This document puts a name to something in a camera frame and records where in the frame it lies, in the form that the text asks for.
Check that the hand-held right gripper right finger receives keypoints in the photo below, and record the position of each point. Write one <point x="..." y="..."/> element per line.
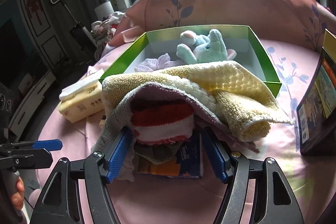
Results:
<point x="218" y="158"/>

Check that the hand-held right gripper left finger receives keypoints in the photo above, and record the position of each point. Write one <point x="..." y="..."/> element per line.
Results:
<point x="119" y="153"/>

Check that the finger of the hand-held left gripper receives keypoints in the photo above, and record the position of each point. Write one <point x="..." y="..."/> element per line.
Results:
<point x="29" y="158"/>
<point x="47" y="144"/>

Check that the blue orange tissue packet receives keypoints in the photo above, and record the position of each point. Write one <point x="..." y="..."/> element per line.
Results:
<point x="189" y="158"/>

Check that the olive green cloth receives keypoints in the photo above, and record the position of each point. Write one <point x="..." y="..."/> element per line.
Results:
<point x="157" y="153"/>

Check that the red white striped sock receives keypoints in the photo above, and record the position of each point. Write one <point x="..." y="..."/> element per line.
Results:
<point x="162" y="113"/>

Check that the yellow towel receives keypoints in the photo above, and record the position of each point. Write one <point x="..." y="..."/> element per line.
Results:
<point x="236" y="82"/>

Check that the green cardboard box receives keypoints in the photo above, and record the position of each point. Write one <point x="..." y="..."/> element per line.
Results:
<point x="119" y="60"/>

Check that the person's left hand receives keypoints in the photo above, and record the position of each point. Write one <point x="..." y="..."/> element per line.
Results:
<point x="17" y="193"/>

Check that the small cream box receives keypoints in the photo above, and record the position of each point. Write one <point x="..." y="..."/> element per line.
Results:
<point x="103" y="123"/>

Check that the cream tissue pack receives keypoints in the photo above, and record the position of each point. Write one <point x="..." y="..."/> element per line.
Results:
<point x="78" y="108"/>

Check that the pink floral bed sheet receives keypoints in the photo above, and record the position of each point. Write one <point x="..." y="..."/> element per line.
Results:
<point x="170" y="200"/>

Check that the purple white checked cloth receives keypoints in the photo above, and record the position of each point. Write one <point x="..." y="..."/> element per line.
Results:
<point x="157" y="62"/>

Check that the black tea tin gold lid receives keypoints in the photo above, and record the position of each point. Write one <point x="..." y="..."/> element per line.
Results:
<point x="315" y="119"/>

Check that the white painted cabinet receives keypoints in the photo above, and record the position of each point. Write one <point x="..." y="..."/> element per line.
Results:
<point x="34" y="8"/>

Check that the black stick vacuum cleaner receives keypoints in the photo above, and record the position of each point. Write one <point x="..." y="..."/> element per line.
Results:
<point x="80" y="35"/>

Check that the teal plush toy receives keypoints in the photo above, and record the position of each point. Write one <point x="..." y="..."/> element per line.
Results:
<point x="210" y="50"/>

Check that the pile of clothes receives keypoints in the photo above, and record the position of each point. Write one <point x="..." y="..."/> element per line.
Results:
<point x="105" y="27"/>

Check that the white cylinder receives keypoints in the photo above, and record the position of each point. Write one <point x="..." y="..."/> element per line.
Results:
<point x="103" y="10"/>

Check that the pink floral pillow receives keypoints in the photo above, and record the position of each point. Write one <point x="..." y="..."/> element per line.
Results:
<point x="236" y="3"/>

